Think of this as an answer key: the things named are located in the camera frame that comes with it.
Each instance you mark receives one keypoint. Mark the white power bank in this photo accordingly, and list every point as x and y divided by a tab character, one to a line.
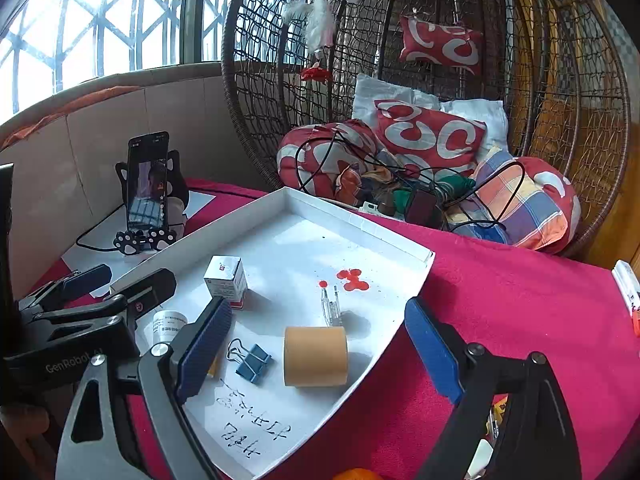
627	282

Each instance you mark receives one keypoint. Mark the plaid pillow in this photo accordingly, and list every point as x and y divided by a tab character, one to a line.
510	195

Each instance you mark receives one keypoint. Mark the green cloth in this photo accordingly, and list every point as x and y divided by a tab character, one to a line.
452	185

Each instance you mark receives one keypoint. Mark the black smartphone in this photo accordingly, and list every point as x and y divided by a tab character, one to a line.
147	180

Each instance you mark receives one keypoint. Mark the white cardboard tray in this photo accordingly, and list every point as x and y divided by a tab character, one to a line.
300	250

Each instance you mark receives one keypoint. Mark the person's left hand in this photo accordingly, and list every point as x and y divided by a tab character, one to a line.
22	427

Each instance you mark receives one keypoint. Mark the orange cloth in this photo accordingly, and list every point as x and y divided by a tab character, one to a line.
75	105

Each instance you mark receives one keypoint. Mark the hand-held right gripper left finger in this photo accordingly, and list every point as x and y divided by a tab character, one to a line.
205	345

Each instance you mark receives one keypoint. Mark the cardboard sheet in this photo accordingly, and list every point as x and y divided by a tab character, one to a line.
100	110

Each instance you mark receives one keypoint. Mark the white pill bottle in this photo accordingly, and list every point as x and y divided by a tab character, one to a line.
167	325

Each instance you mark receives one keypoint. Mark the orange mandarin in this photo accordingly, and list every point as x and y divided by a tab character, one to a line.
357	475

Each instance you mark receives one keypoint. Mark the magenta tablecloth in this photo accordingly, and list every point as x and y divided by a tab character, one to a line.
525	310

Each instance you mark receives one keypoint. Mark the clear plastic clip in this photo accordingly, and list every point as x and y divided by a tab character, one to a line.
331	310

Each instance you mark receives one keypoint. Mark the small red white pillow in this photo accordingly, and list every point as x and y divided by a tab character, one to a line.
440	42

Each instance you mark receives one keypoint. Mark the window with metal grille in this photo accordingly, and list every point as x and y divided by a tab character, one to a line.
125	10

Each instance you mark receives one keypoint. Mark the wicker hanging chair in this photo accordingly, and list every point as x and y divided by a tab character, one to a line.
575	85

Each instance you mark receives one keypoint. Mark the beige tape roll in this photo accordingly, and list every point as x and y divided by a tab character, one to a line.
315	357

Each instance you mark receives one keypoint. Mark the white paper sheet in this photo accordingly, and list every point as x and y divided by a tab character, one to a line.
200	202

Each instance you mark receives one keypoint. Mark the black cat phone stand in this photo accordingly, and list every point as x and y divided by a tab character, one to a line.
135	242

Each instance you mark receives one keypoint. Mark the square red white pillow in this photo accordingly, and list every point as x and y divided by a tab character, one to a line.
430	135

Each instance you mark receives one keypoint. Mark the small white box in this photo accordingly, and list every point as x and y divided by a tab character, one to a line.
225	280

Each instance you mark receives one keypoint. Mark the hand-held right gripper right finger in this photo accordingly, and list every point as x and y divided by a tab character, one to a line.
432	350

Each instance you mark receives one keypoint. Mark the white feather dream catcher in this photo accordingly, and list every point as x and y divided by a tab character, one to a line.
317	20

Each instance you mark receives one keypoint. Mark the white power strip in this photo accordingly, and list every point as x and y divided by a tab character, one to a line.
369	207

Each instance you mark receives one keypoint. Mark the blue binder clip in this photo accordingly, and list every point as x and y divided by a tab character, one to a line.
252	362

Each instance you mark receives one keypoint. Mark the red white seat cushion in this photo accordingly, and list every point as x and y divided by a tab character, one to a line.
310	160

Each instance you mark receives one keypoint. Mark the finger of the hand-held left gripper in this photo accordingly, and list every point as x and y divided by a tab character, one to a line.
155	287
87	280

